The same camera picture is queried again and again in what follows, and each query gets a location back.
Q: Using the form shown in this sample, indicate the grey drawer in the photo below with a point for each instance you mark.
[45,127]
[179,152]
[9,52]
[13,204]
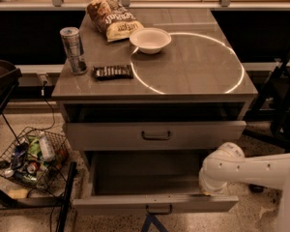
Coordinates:
[148,183]
[151,136]

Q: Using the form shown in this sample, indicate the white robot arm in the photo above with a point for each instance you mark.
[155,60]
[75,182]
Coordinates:
[228,164]

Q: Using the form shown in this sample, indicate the grey drawer cabinet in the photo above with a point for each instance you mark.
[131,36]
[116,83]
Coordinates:
[196,78]

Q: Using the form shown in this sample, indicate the grey top drawer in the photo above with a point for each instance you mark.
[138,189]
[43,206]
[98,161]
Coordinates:
[151,136]

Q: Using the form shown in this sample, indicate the white bowl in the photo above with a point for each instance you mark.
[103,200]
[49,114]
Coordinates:
[150,40]

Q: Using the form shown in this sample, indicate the brown chips bag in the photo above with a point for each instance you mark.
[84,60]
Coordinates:
[112,19]

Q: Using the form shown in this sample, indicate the silver drink can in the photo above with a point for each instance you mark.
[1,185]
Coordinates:
[74,50]

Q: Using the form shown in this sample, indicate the clear plastic bottle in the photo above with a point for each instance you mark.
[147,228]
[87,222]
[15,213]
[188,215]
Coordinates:
[46,147]

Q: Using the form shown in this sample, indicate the red soda can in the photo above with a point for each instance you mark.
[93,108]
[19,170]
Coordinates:
[33,167]

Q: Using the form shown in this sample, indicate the black office chair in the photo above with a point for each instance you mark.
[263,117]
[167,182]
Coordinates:
[274,100]

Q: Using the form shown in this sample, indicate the black cart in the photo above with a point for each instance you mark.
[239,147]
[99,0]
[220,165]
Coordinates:
[9,76]

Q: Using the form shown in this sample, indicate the wire basket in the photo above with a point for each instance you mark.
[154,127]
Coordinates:
[24,149]

